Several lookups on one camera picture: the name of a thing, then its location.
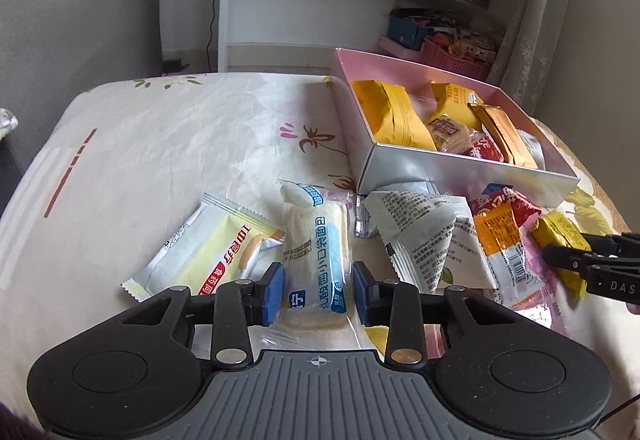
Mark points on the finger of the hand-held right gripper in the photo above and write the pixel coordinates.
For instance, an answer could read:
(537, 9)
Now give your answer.
(617, 241)
(570, 257)

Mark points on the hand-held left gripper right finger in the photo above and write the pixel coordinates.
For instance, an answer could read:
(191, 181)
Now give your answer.
(364, 295)

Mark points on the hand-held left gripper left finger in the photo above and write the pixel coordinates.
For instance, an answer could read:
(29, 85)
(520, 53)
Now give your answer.
(272, 292)

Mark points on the yellow packet with red label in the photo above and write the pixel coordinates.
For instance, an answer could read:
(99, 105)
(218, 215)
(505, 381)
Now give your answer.
(557, 232)

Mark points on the pink nougat packet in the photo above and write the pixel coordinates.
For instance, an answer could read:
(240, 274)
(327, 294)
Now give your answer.
(537, 302)

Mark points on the clear bread packet blue print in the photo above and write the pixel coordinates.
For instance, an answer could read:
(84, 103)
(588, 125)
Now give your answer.
(315, 240)

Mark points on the orange and white snack packet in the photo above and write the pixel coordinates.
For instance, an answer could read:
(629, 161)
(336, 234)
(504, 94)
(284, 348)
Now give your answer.
(500, 240)

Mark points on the red snack packet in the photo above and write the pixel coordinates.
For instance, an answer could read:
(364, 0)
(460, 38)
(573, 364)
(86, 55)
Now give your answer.
(482, 151)
(515, 207)

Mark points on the pale yellow white snack packet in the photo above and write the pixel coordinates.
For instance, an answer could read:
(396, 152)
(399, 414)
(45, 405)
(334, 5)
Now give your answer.
(210, 250)

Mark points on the gold snack packet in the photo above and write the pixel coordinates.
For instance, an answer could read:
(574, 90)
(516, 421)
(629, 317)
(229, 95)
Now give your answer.
(505, 135)

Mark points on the pink cardboard box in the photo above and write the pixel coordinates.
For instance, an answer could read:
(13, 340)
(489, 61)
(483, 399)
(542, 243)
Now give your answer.
(450, 180)

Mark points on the brown cookie packet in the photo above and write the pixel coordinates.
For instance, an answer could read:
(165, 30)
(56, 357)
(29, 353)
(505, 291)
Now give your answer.
(450, 133)

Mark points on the large yellow snack packet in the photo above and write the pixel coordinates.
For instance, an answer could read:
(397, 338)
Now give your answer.
(395, 115)

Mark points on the yellow packet with blue logo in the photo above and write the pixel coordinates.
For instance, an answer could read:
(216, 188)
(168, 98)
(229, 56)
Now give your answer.
(452, 98)

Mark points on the floral tablecloth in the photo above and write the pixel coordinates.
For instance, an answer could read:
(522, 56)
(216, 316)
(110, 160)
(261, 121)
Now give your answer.
(150, 160)

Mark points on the large pink plastic basket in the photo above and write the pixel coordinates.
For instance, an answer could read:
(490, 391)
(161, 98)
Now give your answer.
(450, 60)

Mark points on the white low stand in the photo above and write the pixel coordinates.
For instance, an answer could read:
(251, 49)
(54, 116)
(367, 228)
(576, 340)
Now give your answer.
(395, 45)

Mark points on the blue storage box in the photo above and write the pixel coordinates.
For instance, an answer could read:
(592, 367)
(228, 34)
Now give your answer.
(405, 30)

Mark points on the grey sofa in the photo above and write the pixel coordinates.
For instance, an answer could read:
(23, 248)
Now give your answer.
(75, 20)

